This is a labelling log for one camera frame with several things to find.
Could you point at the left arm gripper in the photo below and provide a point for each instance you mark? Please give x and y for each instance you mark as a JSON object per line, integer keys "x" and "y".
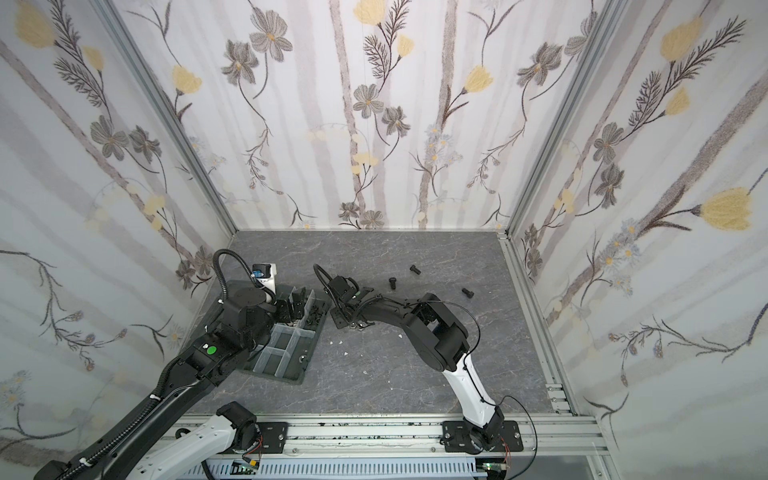
{"x": 287, "y": 315}

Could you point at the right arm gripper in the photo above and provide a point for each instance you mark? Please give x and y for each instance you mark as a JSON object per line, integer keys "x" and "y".
{"x": 346, "y": 307}

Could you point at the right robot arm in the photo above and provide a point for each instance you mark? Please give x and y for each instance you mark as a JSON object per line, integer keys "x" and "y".
{"x": 442, "y": 342}

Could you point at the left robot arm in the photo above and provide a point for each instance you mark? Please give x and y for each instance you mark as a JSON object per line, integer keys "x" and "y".
{"x": 241, "y": 323}

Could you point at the green compartment organizer box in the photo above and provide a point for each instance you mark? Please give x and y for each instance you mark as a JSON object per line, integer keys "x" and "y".
{"x": 290, "y": 347}

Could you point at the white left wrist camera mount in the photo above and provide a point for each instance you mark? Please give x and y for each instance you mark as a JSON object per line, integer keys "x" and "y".
{"x": 264, "y": 274}

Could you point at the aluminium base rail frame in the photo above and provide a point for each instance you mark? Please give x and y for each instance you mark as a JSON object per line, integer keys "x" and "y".
{"x": 307, "y": 446}

